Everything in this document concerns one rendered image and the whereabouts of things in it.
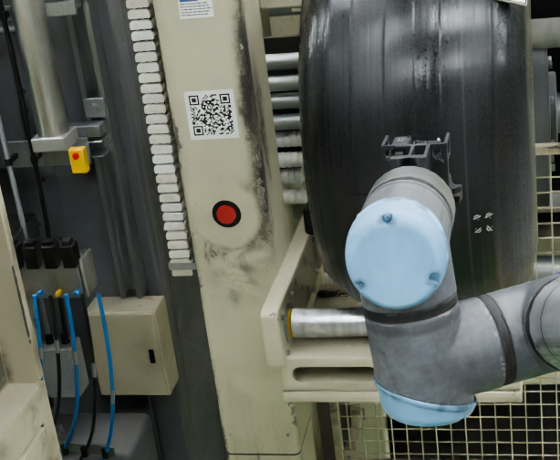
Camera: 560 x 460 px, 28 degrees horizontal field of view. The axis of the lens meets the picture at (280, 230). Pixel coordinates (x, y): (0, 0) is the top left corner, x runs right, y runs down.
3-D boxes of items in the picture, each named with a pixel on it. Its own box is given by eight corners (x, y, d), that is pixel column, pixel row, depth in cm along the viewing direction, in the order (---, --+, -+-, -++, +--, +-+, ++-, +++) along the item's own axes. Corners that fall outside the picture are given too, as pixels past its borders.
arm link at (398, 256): (351, 323, 103) (331, 218, 101) (368, 277, 115) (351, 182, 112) (455, 312, 101) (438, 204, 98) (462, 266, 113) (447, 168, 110)
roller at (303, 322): (282, 318, 172) (286, 302, 175) (285, 343, 174) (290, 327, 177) (519, 314, 164) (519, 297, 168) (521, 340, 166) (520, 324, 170)
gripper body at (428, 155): (452, 130, 126) (446, 157, 115) (456, 205, 128) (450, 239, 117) (383, 134, 127) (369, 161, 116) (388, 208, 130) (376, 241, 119)
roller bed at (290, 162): (252, 211, 218) (231, 58, 206) (267, 182, 231) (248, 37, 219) (355, 206, 213) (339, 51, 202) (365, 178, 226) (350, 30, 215)
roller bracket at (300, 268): (266, 371, 172) (258, 313, 168) (310, 256, 207) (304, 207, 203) (288, 371, 171) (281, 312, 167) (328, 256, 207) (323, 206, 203)
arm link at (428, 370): (514, 413, 108) (495, 290, 104) (399, 446, 106) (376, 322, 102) (476, 379, 116) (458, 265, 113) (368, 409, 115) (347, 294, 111)
